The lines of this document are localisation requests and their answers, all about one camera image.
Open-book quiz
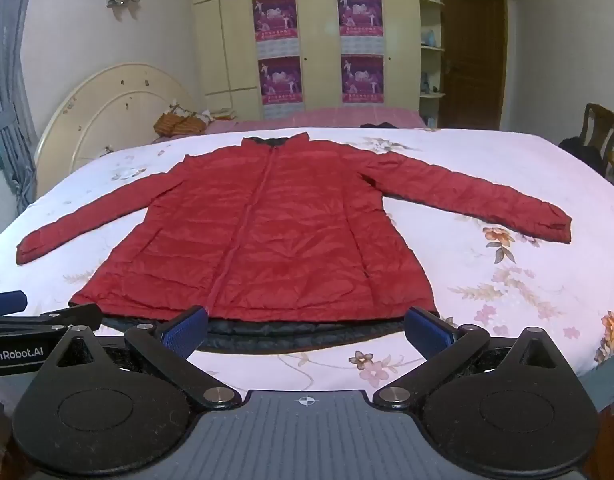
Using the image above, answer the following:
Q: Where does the red down jacket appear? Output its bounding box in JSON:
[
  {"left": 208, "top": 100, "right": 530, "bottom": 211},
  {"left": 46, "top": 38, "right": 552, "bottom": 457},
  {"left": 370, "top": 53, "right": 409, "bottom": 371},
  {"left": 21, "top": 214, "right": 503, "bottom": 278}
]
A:
[{"left": 16, "top": 131, "right": 573, "bottom": 356}]

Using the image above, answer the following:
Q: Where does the corner shelf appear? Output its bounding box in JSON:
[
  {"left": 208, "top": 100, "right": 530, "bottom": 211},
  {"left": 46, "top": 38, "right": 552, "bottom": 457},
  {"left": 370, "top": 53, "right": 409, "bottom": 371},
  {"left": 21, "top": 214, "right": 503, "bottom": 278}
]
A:
[{"left": 417, "top": 0, "right": 447, "bottom": 131}]

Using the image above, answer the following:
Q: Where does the wooden chair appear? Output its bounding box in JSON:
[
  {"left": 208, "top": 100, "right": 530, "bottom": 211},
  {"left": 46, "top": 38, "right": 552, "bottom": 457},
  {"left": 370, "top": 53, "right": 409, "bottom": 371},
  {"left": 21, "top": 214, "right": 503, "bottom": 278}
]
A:
[{"left": 582, "top": 103, "right": 614, "bottom": 176}]

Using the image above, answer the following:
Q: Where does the cream headboard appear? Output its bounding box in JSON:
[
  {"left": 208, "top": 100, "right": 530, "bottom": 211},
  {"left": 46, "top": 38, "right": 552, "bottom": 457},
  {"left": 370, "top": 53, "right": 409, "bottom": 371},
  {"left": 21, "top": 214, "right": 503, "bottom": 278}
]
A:
[{"left": 35, "top": 62, "right": 198, "bottom": 196}]

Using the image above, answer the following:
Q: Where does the floral bed sheet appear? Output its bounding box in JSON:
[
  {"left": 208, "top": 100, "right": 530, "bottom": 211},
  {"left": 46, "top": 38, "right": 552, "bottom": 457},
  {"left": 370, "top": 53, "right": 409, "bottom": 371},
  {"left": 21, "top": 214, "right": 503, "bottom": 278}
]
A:
[{"left": 0, "top": 127, "right": 614, "bottom": 396}]

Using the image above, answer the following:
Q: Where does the brown wooden door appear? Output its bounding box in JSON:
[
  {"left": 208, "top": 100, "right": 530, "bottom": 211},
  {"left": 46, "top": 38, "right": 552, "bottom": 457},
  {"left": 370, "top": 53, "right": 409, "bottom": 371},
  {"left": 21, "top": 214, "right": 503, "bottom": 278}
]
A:
[{"left": 438, "top": 0, "right": 509, "bottom": 131}]

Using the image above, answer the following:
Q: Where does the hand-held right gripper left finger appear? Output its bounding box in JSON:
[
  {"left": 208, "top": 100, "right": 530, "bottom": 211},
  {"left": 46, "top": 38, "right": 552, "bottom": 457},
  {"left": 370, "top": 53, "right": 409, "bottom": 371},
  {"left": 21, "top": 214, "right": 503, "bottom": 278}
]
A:
[{"left": 51, "top": 306, "right": 240, "bottom": 411}]

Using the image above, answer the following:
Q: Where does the black bag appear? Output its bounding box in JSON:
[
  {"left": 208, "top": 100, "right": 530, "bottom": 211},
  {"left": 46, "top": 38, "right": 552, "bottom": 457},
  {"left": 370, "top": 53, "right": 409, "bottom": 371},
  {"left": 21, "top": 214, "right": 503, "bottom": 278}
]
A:
[{"left": 558, "top": 136, "right": 604, "bottom": 176}]

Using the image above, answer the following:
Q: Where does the cream wardrobe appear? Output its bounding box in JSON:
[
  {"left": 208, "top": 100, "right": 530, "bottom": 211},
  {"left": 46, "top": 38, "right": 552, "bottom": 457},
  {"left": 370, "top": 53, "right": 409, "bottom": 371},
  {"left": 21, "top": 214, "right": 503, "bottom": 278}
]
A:
[{"left": 189, "top": 0, "right": 422, "bottom": 121}]

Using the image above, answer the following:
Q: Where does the woven basket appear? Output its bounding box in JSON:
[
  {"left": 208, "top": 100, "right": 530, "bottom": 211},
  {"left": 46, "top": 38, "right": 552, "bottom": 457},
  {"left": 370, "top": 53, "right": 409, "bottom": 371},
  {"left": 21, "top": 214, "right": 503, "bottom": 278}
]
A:
[{"left": 153, "top": 105, "right": 208, "bottom": 138}]

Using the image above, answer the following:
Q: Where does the purple wall poster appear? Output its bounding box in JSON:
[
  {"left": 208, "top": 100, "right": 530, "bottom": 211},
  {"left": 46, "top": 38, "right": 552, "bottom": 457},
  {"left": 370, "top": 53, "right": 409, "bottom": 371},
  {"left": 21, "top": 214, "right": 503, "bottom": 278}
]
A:
[
  {"left": 337, "top": 0, "right": 384, "bottom": 55},
  {"left": 252, "top": 0, "right": 299, "bottom": 58},
  {"left": 258, "top": 56, "right": 304, "bottom": 106},
  {"left": 341, "top": 55, "right": 385, "bottom": 105}
]

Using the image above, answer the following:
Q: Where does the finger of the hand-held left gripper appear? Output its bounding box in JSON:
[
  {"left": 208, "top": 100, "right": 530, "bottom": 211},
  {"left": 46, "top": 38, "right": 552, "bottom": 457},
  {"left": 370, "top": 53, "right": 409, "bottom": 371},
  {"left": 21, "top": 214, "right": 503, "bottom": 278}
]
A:
[
  {"left": 0, "top": 290, "right": 28, "bottom": 317},
  {"left": 0, "top": 303, "right": 104, "bottom": 335}
]

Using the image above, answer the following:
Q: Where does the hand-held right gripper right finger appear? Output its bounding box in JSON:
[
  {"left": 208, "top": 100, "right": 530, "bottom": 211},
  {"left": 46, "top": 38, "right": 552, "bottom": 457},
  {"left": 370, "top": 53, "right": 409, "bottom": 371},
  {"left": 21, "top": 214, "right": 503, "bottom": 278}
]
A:
[{"left": 373, "top": 306, "right": 563, "bottom": 411}]

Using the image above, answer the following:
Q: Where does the blue-grey curtain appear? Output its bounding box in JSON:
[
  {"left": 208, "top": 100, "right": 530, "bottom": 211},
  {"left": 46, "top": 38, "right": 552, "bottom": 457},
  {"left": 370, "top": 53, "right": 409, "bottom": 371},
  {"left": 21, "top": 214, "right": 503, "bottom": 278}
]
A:
[{"left": 0, "top": 0, "right": 40, "bottom": 216}]

